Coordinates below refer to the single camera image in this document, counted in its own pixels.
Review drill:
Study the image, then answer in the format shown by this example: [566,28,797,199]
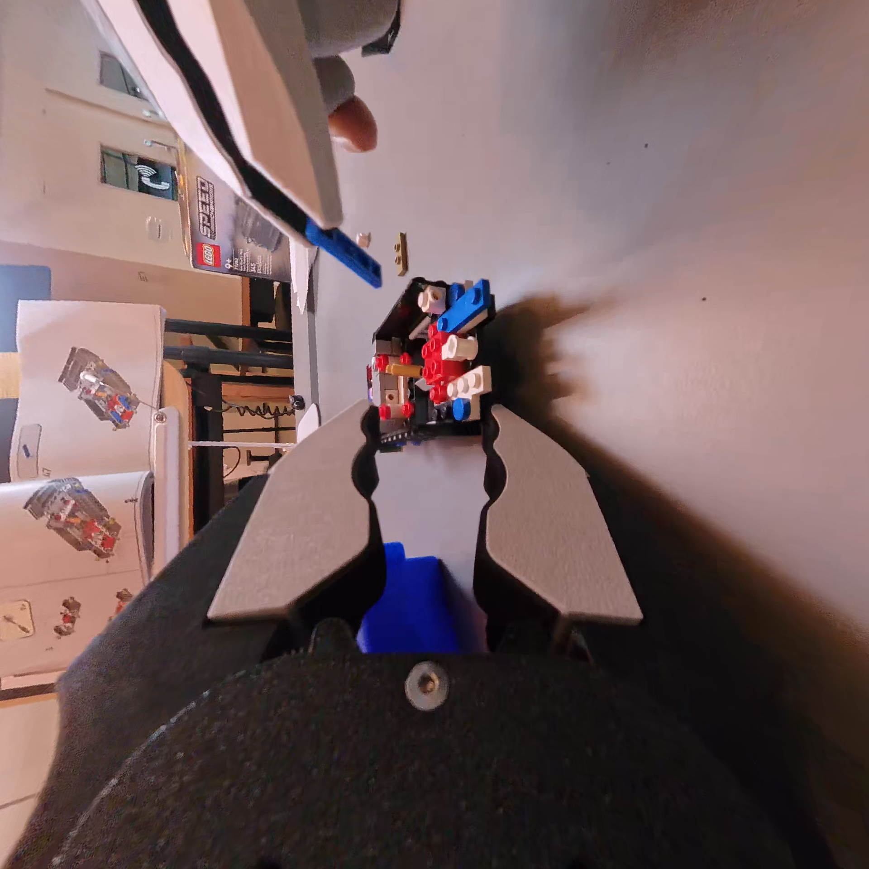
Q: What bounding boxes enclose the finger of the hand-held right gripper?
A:
[204,0,349,232]
[95,0,313,245]

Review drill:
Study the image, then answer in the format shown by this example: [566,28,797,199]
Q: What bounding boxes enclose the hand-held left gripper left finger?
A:
[207,400,384,647]

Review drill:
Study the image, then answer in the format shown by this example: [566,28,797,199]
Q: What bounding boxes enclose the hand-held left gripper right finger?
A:
[474,402,645,650]

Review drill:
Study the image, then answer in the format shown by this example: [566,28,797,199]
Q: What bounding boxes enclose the blue plastic bin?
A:
[356,542,476,655]

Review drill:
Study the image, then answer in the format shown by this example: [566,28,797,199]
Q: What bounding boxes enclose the long blue lego plate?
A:
[305,218,385,289]

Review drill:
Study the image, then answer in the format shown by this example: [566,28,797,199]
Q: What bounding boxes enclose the partly built lego car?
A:
[367,277,498,452]

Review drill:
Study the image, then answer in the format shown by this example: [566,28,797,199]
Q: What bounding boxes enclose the lego set box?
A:
[191,166,294,283]

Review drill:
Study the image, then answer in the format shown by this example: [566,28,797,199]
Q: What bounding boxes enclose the person's right hand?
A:
[317,59,381,153]

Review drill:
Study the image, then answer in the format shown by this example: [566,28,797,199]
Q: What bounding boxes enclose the white book stand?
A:
[150,401,321,571]

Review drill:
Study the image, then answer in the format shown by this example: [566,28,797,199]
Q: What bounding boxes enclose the white paper bags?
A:
[288,245,317,316]

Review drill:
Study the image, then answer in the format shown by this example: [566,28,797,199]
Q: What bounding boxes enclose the open instruction booklet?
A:
[0,299,167,680]

